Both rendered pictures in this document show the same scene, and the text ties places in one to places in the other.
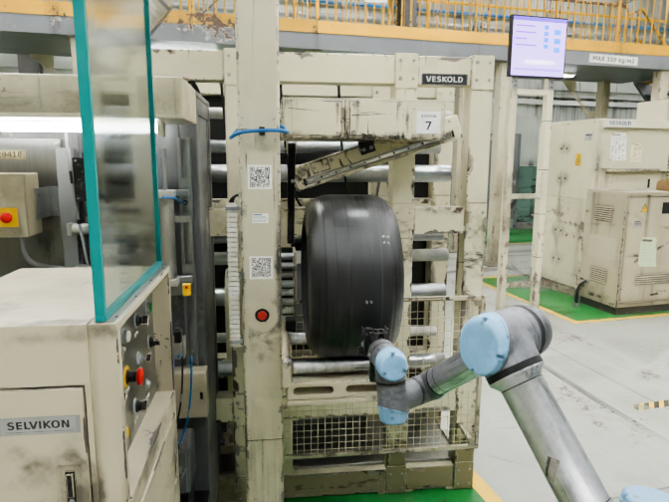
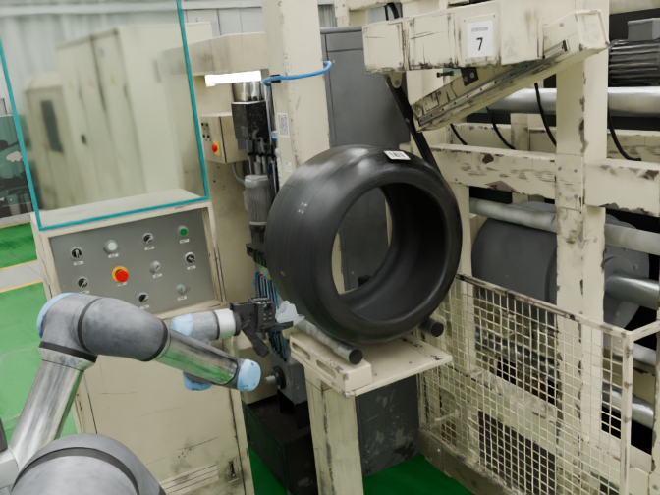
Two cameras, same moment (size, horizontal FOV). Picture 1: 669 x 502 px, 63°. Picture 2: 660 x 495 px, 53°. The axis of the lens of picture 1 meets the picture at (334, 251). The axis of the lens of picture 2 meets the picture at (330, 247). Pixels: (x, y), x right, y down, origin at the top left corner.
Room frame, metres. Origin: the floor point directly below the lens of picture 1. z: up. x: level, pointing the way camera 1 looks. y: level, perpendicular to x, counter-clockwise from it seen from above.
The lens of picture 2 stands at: (1.11, -1.73, 1.68)
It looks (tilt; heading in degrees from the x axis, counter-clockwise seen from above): 16 degrees down; 70
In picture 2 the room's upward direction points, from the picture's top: 6 degrees counter-clockwise
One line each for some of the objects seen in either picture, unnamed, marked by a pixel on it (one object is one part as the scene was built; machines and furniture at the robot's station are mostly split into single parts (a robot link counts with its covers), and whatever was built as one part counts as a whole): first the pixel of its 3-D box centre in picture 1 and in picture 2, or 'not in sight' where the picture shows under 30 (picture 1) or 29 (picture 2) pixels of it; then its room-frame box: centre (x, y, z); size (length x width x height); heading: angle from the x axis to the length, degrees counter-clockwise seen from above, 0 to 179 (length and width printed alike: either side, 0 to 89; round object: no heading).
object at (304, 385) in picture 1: (340, 383); (327, 357); (1.70, -0.02, 0.84); 0.36 x 0.09 x 0.06; 97
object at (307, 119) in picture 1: (360, 121); (457, 39); (2.15, -0.10, 1.71); 0.61 x 0.25 x 0.15; 97
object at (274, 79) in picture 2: (259, 129); (297, 74); (1.79, 0.24, 1.66); 0.19 x 0.19 x 0.06; 7
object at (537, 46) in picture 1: (537, 47); not in sight; (5.40, -1.90, 2.60); 0.60 x 0.05 x 0.55; 106
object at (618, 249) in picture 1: (636, 249); not in sight; (5.73, -3.21, 0.62); 0.91 x 0.58 x 1.25; 106
